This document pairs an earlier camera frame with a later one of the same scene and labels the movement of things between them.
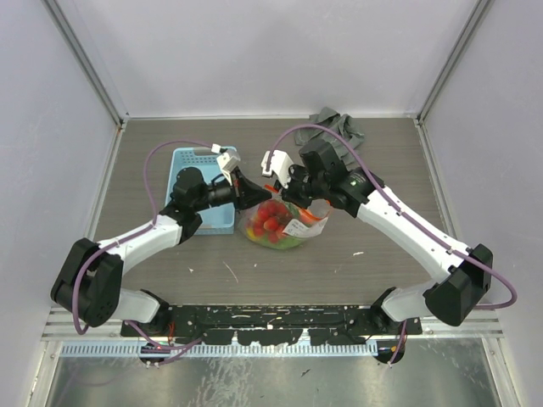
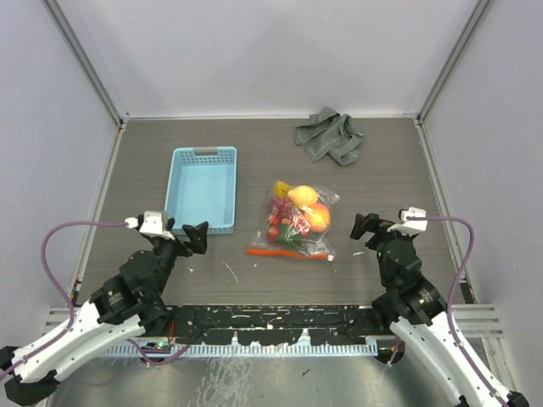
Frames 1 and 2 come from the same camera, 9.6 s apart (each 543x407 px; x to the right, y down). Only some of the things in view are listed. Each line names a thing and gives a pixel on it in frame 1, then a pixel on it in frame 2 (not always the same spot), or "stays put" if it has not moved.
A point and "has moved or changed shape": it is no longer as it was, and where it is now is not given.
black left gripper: [246, 192] -> [198, 236]
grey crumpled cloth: [342, 123] stays put
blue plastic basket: [217, 218] stays put
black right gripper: [288, 193] -> [371, 222]
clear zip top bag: [282, 225] has moved or changed shape
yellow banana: [249, 231] has moved or changed shape
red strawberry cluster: [271, 216] -> [298, 221]
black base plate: [267, 325] stays put
